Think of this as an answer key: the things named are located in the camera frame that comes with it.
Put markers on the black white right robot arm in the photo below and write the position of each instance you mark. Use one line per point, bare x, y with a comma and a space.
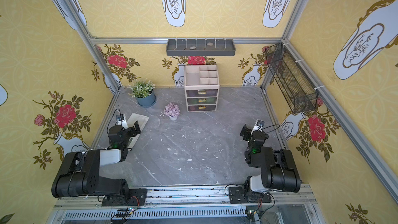
278, 169

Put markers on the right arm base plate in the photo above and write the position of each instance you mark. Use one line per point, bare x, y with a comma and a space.
240, 195

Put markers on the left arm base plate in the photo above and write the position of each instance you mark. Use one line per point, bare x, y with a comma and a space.
135, 197

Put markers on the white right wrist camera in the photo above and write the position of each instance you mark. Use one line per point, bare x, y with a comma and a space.
259, 125

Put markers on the black wire mesh basket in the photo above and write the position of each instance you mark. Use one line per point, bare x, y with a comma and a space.
298, 91

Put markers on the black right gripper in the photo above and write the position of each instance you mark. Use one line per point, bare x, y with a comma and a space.
246, 132

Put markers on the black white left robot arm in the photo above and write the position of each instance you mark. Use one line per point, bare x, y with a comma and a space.
79, 173

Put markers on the gray wall shelf tray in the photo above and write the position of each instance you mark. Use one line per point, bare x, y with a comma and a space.
220, 47

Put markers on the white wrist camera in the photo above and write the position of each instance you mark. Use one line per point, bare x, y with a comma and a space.
259, 125
121, 120

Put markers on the purple flowers in white pot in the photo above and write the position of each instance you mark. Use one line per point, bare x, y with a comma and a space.
172, 111

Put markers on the beige three-drawer organizer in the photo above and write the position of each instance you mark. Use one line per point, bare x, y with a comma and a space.
199, 77

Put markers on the aluminum front rail frame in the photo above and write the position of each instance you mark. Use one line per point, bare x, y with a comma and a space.
192, 201

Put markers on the green plant in blue pot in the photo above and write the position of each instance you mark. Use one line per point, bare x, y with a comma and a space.
143, 91

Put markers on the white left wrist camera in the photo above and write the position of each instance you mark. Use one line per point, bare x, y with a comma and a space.
121, 120

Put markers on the white green work glove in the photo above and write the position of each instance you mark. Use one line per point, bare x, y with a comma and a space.
136, 120

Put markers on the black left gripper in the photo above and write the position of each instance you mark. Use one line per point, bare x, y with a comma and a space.
133, 129

